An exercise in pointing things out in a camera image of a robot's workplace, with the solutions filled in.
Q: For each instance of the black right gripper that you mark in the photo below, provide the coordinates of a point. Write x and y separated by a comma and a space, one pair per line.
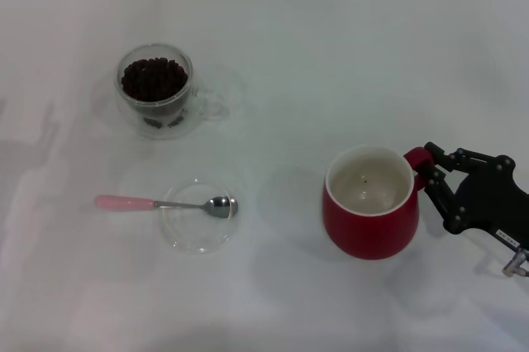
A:
492, 203

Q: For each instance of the red mug white inside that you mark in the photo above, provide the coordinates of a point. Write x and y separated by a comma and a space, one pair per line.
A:
363, 236

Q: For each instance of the heap of coffee beans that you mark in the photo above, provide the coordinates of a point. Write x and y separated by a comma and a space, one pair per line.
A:
153, 79

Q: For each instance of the clear glass saucer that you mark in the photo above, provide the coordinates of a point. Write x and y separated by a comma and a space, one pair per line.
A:
198, 232

